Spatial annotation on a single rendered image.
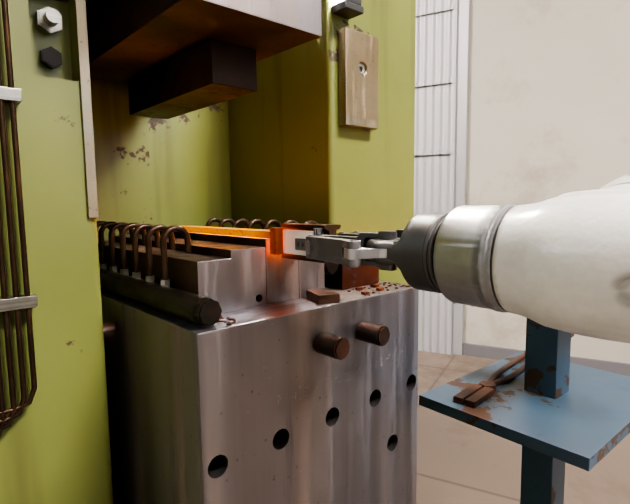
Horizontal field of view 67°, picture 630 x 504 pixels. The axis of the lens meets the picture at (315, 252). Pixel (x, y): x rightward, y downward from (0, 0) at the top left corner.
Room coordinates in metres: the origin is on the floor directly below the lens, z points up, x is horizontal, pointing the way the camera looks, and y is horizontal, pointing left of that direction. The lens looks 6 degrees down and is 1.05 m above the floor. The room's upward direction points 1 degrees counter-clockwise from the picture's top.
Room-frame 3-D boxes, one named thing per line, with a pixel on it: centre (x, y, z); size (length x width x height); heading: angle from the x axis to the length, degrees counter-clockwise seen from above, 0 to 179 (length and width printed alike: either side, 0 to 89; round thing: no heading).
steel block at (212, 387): (0.80, 0.17, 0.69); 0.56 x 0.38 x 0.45; 42
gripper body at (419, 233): (0.46, -0.10, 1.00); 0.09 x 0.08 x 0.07; 42
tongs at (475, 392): (1.03, -0.47, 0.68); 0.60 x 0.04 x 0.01; 136
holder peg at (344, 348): (0.57, -0.02, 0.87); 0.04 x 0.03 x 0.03; 42
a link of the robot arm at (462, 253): (0.41, -0.15, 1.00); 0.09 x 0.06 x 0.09; 132
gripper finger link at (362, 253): (0.45, -0.06, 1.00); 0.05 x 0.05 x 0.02; 47
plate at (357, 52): (0.91, -0.09, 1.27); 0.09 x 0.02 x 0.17; 132
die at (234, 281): (0.76, 0.20, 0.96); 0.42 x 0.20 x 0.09; 42
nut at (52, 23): (0.59, 0.31, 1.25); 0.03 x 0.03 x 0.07; 42
